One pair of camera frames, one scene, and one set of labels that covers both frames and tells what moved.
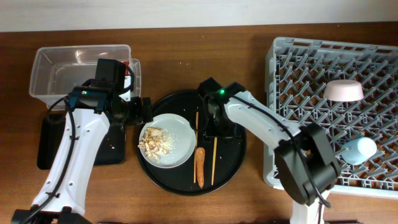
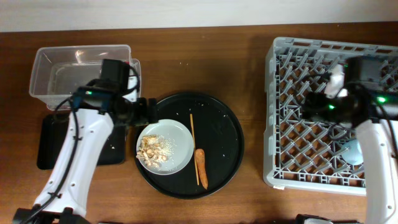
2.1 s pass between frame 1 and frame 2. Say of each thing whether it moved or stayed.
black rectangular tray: stayed
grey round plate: moved
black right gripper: moved
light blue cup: stayed
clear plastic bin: stayed
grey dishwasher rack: stayed
